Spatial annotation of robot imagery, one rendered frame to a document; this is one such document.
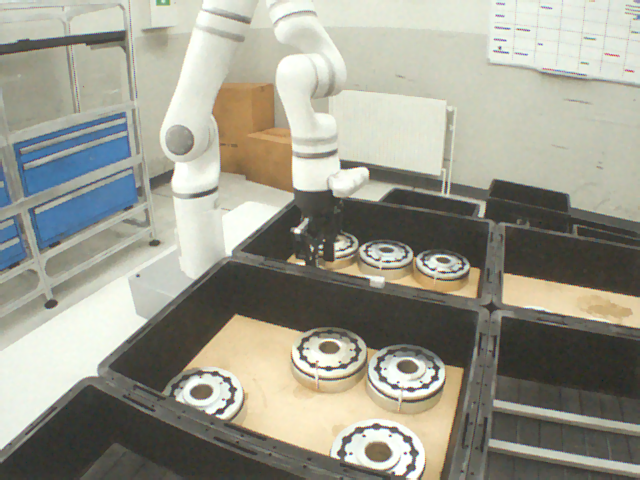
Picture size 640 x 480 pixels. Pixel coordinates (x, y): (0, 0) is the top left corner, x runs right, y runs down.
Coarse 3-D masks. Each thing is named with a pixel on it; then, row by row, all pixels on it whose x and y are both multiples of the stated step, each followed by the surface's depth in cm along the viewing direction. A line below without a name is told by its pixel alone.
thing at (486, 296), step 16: (288, 208) 84; (400, 208) 85; (416, 208) 85; (272, 224) 79; (496, 224) 78; (240, 256) 68; (256, 256) 68; (320, 272) 63; (336, 272) 63; (400, 288) 60; (416, 288) 59; (480, 304) 56
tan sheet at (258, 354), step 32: (256, 320) 69; (224, 352) 62; (256, 352) 63; (288, 352) 63; (256, 384) 57; (288, 384) 57; (448, 384) 56; (256, 416) 51; (288, 416) 52; (320, 416) 52; (352, 416) 52; (384, 416) 51; (416, 416) 51; (448, 416) 51; (320, 448) 47
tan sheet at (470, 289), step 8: (360, 248) 91; (344, 272) 83; (352, 272) 83; (360, 272) 83; (472, 272) 82; (392, 280) 80; (400, 280) 80; (408, 280) 80; (416, 280) 80; (472, 280) 80; (424, 288) 78; (464, 288) 77; (472, 288) 77; (472, 296) 75
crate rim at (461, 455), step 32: (192, 288) 59; (352, 288) 60; (384, 288) 60; (160, 320) 53; (480, 320) 53; (128, 352) 48; (480, 352) 47; (128, 384) 42; (480, 384) 43; (192, 416) 39; (288, 448) 36
